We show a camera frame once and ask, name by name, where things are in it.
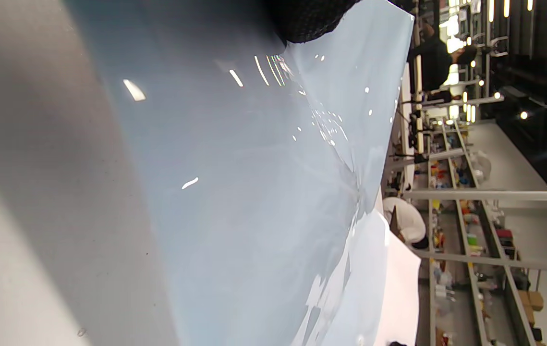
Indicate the blue plastic snap folder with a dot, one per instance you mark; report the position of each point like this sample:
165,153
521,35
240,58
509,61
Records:
230,192

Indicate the white shelving rack with items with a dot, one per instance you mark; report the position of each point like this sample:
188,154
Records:
467,240

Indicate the person's left hand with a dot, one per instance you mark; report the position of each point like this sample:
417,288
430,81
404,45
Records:
311,19

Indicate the white paper sheet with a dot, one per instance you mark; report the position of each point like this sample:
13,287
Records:
400,298

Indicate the white metal post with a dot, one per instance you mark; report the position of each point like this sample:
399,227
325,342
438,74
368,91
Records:
494,195

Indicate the row of ceiling light strips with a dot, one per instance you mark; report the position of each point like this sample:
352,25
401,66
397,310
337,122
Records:
491,9

